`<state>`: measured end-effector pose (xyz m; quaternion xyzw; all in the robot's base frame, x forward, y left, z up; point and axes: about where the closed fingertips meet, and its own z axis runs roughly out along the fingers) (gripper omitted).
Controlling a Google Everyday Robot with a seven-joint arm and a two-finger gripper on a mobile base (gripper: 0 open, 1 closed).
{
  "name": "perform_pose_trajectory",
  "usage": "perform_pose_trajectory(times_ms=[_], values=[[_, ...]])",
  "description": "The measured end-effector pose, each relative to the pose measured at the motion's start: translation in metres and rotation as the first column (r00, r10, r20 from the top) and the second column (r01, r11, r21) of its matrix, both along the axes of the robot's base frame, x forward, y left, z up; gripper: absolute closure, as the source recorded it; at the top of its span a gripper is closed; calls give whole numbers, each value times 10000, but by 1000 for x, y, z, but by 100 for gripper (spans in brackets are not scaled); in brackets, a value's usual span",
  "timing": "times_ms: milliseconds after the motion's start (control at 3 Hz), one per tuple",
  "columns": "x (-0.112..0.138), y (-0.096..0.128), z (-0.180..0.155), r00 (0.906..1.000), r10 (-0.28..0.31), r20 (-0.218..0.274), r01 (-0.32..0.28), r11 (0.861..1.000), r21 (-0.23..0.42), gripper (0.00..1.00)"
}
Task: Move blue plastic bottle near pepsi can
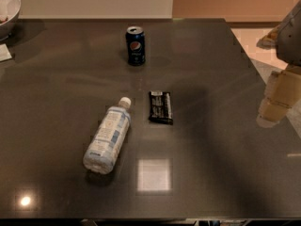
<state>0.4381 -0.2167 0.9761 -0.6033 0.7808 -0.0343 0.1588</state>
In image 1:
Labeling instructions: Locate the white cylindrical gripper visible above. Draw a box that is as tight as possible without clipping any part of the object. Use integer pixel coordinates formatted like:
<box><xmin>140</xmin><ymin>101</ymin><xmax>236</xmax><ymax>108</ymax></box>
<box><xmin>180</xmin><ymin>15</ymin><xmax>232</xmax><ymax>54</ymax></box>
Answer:
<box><xmin>257</xmin><ymin>0</ymin><xmax>301</xmax><ymax>128</ymax></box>

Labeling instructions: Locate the blue plastic water bottle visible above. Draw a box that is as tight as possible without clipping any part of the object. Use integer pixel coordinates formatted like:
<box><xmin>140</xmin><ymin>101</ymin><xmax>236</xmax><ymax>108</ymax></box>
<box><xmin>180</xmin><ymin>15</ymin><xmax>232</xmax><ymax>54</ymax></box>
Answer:
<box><xmin>83</xmin><ymin>97</ymin><xmax>132</xmax><ymax>174</ymax></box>

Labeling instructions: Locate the blue pepsi can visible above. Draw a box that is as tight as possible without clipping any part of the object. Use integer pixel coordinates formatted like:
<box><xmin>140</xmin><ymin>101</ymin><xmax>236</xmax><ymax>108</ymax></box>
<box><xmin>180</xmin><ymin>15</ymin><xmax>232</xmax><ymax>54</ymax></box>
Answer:
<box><xmin>125</xmin><ymin>26</ymin><xmax>145</xmax><ymax>66</ymax></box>

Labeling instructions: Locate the black snack bar wrapper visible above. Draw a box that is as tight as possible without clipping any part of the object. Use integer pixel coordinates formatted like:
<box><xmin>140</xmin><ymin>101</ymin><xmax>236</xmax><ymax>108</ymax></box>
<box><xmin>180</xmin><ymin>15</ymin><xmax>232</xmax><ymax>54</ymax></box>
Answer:
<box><xmin>149</xmin><ymin>90</ymin><xmax>173</xmax><ymax>125</ymax></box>

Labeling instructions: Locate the white paper napkin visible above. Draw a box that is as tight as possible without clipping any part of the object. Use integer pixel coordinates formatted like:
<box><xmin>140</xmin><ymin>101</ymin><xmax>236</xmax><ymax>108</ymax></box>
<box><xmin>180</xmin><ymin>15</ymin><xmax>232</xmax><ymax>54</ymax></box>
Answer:
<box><xmin>0</xmin><ymin>44</ymin><xmax>12</xmax><ymax>61</ymax></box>

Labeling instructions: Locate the white bowl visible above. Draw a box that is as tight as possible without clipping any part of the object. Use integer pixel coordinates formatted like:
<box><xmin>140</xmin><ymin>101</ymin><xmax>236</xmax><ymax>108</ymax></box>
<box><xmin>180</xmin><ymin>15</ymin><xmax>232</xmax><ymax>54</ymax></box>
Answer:
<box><xmin>0</xmin><ymin>0</ymin><xmax>22</xmax><ymax>40</ymax></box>

